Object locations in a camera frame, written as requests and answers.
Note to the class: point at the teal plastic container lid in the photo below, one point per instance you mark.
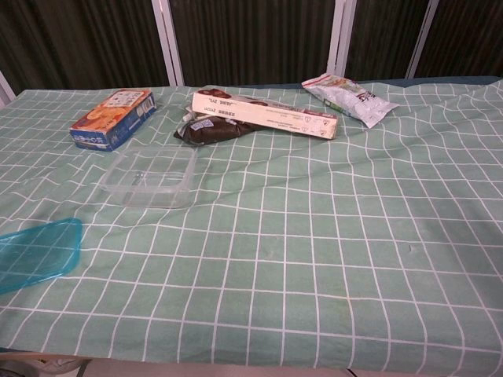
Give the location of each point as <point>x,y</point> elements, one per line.
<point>35,255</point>

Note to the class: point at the clear plastic food container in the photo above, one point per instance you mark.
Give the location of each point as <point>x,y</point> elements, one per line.
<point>145,184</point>

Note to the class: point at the green checked tablecloth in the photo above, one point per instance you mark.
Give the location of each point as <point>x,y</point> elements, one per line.
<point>275,235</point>

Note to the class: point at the brown snack packet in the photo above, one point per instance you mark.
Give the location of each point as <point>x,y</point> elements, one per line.
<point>216,131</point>

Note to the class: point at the long cream cookie box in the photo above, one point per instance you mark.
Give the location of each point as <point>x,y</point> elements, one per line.
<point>267,118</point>

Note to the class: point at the white and green snack bag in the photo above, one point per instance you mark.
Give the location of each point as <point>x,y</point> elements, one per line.
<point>349,98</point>

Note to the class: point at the dark folding screen white frames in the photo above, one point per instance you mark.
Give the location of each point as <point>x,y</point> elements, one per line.
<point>255,39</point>

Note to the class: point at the orange and blue cracker box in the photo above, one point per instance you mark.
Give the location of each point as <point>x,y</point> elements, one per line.
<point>110,118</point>

